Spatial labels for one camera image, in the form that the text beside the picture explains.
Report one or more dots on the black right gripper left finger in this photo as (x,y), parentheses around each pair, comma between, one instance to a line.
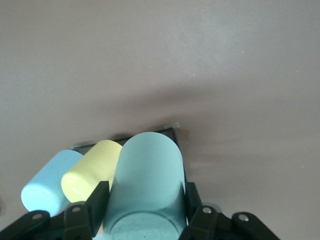
(95,212)

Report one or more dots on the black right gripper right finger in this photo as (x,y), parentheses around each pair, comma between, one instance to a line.
(197,220)

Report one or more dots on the light blue plastic cup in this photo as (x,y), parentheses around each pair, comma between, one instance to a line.
(47,185)

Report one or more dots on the pale green plastic cup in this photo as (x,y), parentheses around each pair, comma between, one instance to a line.
(147,180)

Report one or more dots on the pale yellow plastic cup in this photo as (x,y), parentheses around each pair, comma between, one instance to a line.
(87,172)

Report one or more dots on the brown table cover mat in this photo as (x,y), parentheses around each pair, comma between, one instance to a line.
(160,62)

